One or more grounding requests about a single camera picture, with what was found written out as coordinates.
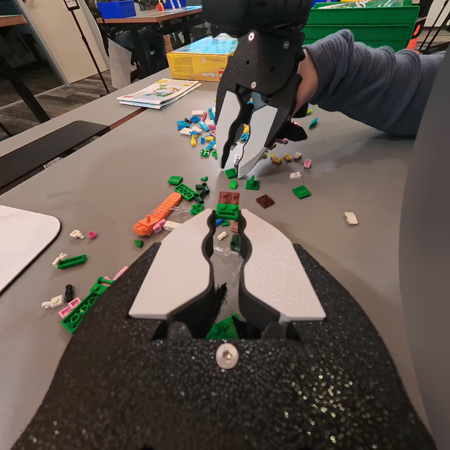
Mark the pink curved lego piece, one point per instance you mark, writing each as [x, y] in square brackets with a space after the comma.
[121, 272]

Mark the white and wooden book stand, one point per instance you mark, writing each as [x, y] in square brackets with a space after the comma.
[24, 239]

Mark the pink lego plate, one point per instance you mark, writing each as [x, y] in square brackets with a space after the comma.
[235, 227]

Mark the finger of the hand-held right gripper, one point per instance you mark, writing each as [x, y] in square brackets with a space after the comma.
[262, 133]
[225, 116]

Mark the dark brown lego plate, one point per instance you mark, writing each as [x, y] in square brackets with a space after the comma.
[265, 201]

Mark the background work table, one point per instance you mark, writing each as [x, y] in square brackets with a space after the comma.
[140, 17]
[10, 20]

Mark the white sheet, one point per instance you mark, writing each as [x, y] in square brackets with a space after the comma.
[119, 63]

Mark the small green lego plate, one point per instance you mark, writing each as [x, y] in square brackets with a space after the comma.
[197, 209]

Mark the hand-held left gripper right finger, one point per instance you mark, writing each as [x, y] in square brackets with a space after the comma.
[281, 274]

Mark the small grey lego piece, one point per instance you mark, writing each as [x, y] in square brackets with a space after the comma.
[237, 160]

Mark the black tripod stand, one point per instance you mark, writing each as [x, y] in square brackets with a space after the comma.
[91, 56]

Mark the blue plastic storage bin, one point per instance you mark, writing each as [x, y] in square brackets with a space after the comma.
[116, 8]

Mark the green lego bracket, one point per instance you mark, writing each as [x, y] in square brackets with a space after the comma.
[252, 184]

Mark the orange lego brick separator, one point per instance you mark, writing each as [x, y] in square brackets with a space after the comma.
[158, 214]

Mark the white lego piece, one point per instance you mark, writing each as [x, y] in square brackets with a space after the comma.
[351, 218]

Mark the stack of instruction booklets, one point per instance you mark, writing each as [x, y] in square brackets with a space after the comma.
[158, 93]

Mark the pink lego plates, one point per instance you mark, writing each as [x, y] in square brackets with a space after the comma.
[73, 304]

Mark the white lego clip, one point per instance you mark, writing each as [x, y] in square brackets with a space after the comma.
[58, 260]
[52, 301]
[75, 233]

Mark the black table inset panel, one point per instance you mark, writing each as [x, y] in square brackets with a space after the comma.
[52, 144]

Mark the small black lego piece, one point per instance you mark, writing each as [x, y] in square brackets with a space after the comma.
[69, 289]

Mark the green curved lego slope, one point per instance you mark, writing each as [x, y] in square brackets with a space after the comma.
[175, 179]

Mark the person's right forearm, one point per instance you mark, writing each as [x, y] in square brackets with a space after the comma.
[369, 81]

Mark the long green lego plate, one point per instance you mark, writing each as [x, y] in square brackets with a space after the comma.
[100, 286]
[79, 314]

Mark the small white lego cylinder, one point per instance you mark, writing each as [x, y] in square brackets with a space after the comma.
[222, 236]

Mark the clear lego rod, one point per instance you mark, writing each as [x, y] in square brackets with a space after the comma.
[225, 251]
[179, 210]

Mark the green lego treetop assembly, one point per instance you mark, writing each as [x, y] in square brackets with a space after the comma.
[226, 211]

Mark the yellow lego box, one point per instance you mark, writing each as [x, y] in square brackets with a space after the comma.
[197, 63]

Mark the white lego brick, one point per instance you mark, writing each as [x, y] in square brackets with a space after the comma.
[172, 225]

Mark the green plastic storage bin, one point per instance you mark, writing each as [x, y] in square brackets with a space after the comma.
[358, 28]

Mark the person's right hand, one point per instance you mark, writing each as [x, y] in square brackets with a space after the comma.
[307, 84]

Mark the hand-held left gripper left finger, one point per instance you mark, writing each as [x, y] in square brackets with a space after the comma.
[168, 274]

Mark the reddish brown lego plate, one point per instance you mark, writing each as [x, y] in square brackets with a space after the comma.
[228, 197]

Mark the narrow green lego plate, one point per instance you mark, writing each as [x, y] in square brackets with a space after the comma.
[72, 262]

